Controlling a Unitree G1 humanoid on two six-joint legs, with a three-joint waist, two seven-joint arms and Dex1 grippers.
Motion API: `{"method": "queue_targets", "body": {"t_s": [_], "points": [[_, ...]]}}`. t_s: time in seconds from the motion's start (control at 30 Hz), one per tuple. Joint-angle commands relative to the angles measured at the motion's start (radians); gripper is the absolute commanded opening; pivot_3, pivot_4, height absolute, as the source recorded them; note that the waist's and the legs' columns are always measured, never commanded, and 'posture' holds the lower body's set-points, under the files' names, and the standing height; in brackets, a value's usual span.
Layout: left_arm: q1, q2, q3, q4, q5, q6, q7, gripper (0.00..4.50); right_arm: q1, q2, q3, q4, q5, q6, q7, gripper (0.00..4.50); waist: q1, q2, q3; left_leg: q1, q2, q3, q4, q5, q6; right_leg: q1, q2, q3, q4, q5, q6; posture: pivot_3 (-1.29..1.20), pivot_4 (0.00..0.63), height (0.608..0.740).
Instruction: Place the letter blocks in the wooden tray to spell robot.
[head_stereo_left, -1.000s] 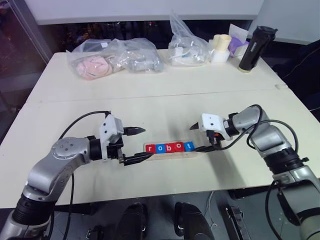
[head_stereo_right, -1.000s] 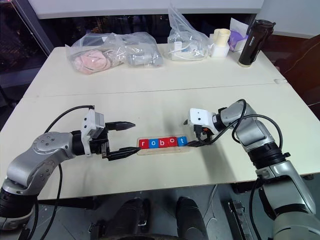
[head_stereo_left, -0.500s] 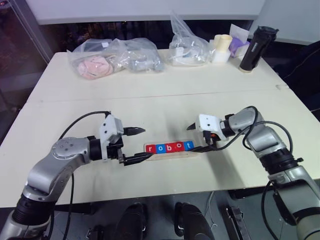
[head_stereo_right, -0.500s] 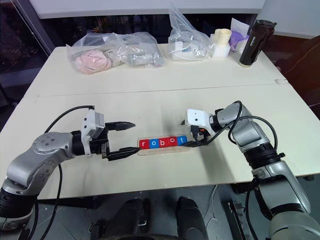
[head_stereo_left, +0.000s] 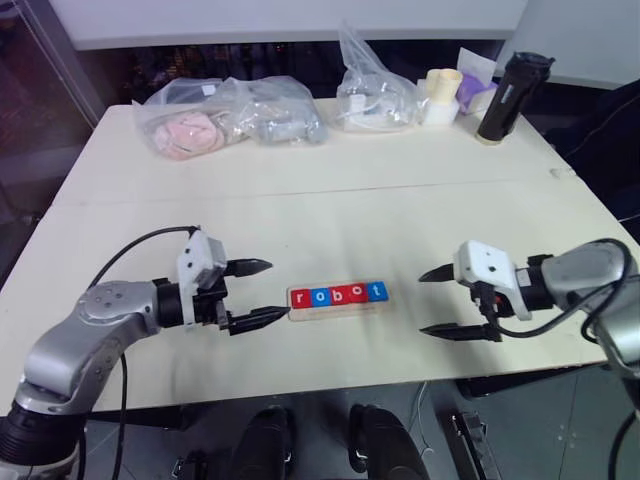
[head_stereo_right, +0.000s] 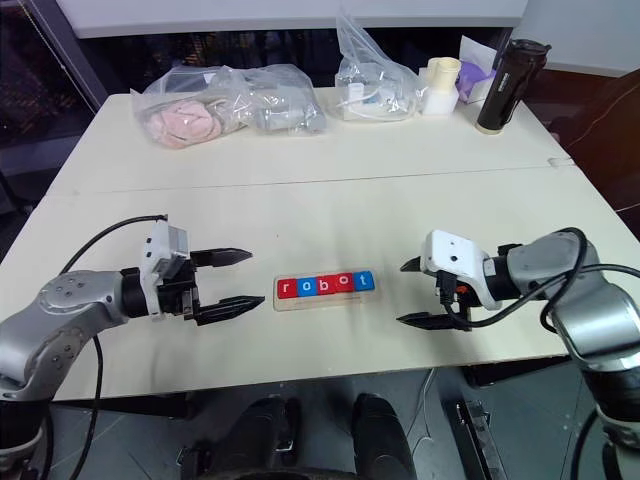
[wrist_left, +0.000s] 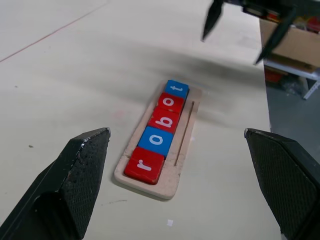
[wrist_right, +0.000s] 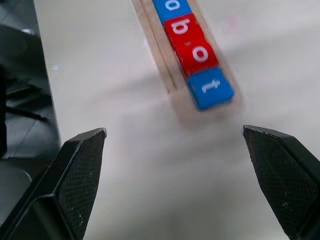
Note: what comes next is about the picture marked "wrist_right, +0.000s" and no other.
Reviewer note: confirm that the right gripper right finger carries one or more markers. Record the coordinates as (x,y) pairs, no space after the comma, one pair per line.
(282,175)

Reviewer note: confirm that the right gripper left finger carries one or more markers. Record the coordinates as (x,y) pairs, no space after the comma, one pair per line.
(75,180)

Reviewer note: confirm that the blue letter t block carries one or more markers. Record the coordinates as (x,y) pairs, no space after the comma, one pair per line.
(217,92)

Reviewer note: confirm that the red letter o block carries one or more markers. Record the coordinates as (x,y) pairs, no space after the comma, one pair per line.
(185,60)

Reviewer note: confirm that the red letter b block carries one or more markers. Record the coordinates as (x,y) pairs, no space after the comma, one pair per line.
(175,37)

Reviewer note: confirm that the long wooden letter tray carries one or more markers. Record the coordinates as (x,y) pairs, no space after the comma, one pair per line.
(162,50)

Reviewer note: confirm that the blue letter o block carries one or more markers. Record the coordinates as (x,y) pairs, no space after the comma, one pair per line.
(180,11)

